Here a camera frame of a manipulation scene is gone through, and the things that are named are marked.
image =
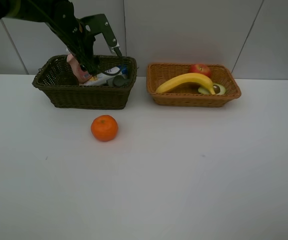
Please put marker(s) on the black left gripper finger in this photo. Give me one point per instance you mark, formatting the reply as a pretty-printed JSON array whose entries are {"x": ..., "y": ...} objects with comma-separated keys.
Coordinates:
[{"x": 90, "y": 64}]

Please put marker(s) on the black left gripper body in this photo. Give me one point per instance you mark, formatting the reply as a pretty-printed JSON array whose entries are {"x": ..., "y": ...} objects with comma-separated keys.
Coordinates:
[{"x": 79, "y": 41}]

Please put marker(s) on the pink soap bottle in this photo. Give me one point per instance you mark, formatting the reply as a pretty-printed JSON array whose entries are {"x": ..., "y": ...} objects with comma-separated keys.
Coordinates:
[{"x": 82, "y": 75}]

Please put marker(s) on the white bottle with blue cap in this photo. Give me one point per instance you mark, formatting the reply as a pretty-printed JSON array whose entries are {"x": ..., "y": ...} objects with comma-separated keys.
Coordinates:
[{"x": 102, "y": 78}]

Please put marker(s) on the dark green rectangular bottle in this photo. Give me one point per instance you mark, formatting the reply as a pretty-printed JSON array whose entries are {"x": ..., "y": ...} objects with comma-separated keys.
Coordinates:
[{"x": 118, "y": 81}]

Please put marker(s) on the translucent pink plastic cup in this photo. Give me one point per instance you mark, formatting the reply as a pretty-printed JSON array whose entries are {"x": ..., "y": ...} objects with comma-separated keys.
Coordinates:
[{"x": 66, "y": 79}]

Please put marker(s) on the orange mandarin fruit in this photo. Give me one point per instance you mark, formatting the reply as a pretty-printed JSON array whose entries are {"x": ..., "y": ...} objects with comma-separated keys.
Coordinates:
[{"x": 104, "y": 128}]

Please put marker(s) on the yellow banana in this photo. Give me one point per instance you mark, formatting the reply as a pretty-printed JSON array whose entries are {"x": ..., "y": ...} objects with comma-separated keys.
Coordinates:
[{"x": 191, "y": 78}]

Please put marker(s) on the red apple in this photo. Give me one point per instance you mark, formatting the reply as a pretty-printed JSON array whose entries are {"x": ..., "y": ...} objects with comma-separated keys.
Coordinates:
[{"x": 201, "y": 69}]

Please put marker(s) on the halved avocado with pit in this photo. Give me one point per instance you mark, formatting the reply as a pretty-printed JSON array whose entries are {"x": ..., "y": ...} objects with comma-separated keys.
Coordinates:
[{"x": 218, "y": 89}]

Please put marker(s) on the dark green left robot arm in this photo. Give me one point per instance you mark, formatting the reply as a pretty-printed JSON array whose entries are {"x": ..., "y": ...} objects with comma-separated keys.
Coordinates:
[{"x": 55, "y": 14}]

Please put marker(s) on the dark brown wicker basket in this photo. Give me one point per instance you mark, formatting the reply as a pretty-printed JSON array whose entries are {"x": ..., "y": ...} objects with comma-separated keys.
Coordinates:
[{"x": 82, "y": 97}]

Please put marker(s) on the orange wicker basket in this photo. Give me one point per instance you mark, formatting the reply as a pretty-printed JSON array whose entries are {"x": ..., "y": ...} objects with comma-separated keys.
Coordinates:
[{"x": 187, "y": 94}]

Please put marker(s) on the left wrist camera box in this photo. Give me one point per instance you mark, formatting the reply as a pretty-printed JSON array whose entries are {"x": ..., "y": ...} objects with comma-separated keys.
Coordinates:
[{"x": 101, "y": 30}]

